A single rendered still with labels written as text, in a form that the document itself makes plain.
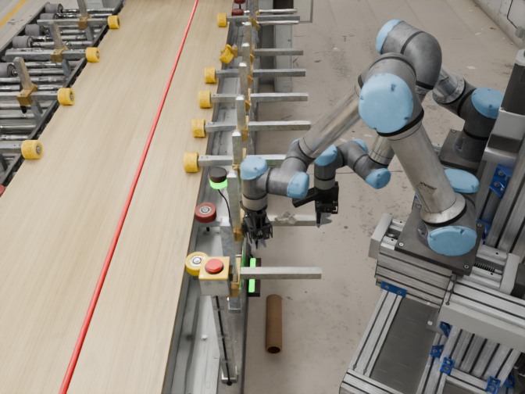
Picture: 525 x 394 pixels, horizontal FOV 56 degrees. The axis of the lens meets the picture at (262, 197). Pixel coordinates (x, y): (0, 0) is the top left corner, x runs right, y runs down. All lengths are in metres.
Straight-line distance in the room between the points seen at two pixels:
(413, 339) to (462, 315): 0.83
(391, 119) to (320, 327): 1.63
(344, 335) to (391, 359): 0.37
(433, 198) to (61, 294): 1.15
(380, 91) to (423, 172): 0.24
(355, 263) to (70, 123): 1.68
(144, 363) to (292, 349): 1.16
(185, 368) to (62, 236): 0.64
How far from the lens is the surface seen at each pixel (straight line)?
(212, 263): 1.20
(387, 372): 2.24
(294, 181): 1.34
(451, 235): 1.32
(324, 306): 2.65
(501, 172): 1.63
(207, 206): 1.84
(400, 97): 1.10
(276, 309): 2.53
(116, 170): 2.11
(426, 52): 1.53
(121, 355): 1.50
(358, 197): 3.27
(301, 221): 1.84
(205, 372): 1.75
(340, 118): 1.33
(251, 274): 1.67
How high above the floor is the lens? 2.13
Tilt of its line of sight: 41 degrees down
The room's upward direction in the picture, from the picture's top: 2 degrees counter-clockwise
